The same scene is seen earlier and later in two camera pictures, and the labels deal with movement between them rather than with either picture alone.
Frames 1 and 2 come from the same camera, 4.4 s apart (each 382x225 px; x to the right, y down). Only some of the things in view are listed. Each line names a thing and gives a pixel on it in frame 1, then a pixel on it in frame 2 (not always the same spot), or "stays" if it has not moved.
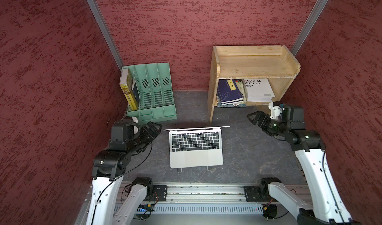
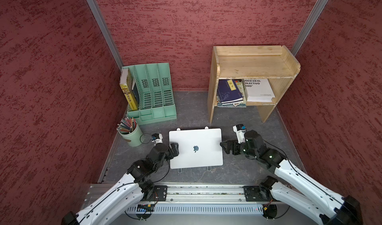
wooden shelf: [273, 62] stays
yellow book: [126, 89] stays
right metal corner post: [313, 18] stays
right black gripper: [261, 123] → [234, 144]
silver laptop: [196, 147] stays
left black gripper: [150, 136] → [170, 156]
